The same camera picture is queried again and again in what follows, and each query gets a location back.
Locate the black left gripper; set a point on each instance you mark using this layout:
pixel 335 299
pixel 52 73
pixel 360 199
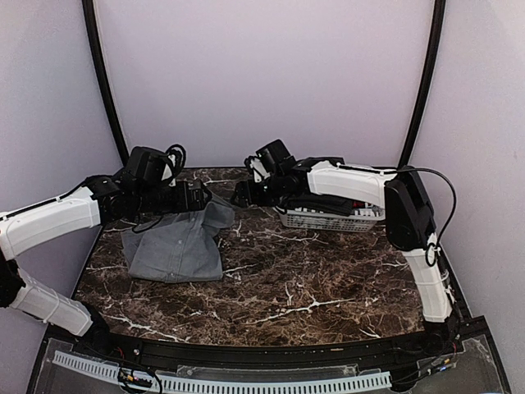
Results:
pixel 198 203

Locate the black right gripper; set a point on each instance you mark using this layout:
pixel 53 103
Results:
pixel 247 194

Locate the grey long sleeve shirt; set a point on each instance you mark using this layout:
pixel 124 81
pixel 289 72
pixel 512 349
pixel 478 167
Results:
pixel 181 248

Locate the light grey plastic basket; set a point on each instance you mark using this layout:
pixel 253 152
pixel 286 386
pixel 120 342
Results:
pixel 360 219

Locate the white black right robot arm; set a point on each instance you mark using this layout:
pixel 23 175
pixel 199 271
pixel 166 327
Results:
pixel 330 186

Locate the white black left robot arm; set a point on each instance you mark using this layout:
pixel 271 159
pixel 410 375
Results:
pixel 147 184

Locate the black striped shirt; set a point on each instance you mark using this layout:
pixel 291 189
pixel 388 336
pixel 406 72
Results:
pixel 321 203

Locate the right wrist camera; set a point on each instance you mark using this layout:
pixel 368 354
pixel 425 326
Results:
pixel 255 167

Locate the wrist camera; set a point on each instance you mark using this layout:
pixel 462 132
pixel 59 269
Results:
pixel 255 167
pixel 174 158

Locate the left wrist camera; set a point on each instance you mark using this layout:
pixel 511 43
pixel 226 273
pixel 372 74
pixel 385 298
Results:
pixel 174 158

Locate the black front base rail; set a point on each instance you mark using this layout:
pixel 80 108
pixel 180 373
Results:
pixel 391 353

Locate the black left frame post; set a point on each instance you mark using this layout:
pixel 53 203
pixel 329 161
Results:
pixel 105 90

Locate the black frame post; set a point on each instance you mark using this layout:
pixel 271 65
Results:
pixel 429 64
pixel 105 90

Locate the white slotted cable duct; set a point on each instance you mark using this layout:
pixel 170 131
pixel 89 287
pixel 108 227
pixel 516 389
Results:
pixel 208 380

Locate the black right frame post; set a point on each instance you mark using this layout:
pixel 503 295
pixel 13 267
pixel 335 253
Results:
pixel 429 64

